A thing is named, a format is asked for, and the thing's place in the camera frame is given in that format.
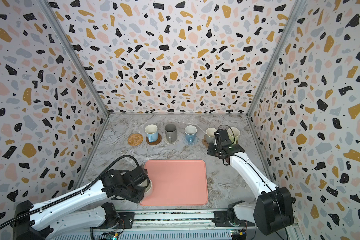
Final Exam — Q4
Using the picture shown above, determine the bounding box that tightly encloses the light green mug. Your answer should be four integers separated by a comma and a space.
227, 127, 241, 145

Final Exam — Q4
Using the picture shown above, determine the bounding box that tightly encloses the brown paw shaped coaster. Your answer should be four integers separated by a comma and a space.
203, 138, 209, 148

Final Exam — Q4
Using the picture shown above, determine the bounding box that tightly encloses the cream mug grey handle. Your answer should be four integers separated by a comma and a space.
205, 128, 217, 144

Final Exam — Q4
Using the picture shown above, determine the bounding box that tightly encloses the cream mug pink handle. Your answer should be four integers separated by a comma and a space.
144, 181, 153, 198

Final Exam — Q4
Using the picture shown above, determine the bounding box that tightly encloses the grey mug blue handle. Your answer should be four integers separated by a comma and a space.
185, 125, 197, 141

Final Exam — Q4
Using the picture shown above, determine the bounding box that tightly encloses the blue grey woven coaster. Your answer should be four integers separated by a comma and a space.
183, 136, 198, 146

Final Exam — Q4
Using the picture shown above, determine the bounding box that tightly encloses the woven rattan coaster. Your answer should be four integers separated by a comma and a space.
127, 134, 144, 147

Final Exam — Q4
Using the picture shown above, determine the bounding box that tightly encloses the dark grey mug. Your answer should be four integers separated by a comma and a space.
165, 124, 178, 142

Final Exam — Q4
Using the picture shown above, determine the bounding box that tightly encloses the dark brown wooden coaster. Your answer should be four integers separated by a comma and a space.
146, 135, 162, 146

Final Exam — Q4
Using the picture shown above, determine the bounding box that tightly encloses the cream mug blue handle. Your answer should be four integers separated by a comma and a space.
145, 124, 159, 143

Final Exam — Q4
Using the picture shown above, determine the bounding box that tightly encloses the beige braided round coaster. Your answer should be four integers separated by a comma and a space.
164, 139, 179, 145

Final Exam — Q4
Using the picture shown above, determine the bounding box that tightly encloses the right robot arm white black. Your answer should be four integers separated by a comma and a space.
208, 143, 295, 235

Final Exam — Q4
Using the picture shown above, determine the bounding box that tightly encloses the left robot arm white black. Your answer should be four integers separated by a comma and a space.
12, 166, 150, 240

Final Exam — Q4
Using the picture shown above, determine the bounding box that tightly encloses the left circuit board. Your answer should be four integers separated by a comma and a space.
105, 232, 122, 240

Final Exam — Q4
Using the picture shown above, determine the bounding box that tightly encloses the circuit board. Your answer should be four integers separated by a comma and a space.
105, 232, 122, 240
231, 230, 247, 240

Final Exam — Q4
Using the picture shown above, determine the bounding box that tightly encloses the pink rectangular tray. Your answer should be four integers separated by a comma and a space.
140, 160, 209, 206

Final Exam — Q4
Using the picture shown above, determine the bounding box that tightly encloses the right circuit board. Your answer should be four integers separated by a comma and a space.
231, 230, 247, 240

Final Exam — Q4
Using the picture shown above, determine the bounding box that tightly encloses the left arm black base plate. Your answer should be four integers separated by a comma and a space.
95, 212, 135, 230

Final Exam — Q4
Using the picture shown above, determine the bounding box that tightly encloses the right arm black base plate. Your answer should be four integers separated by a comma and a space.
212, 210, 255, 228

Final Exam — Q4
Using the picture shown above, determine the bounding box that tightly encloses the aluminium mounting rail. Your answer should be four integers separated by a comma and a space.
41, 208, 304, 240

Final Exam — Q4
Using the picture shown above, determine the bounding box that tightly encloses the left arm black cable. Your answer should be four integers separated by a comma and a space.
0, 154, 140, 238

